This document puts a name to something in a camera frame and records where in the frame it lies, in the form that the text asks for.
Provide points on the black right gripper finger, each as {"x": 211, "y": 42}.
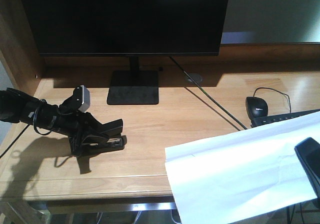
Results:
{"x": 308, "y": 153}

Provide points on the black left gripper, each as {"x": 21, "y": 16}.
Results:
{"x": 78, "y": 127}

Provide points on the black stapler with orange band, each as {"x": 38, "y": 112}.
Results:
{"x": 110, "y": 136}

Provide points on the white paper sheet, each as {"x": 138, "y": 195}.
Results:
{"x": 232, "y": 177}

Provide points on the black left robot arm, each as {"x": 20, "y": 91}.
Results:
{"x": 17, "y": 106}

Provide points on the wooden desk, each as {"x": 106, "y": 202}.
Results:
{"x": 40, "y": 168}

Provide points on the black keyboard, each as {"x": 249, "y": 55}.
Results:
{"x": 264, "y": 120}

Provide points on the black computer mouse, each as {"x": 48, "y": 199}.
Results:
{"x": 256, "y": 107}

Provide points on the black computer monitor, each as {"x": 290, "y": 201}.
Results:
{"x": 127, "y": 28}

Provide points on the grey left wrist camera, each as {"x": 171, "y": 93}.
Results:
{"x": 78, "y": 101}

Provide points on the grey desk cable grommet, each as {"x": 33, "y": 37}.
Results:
{"x": 194, "y": 76}

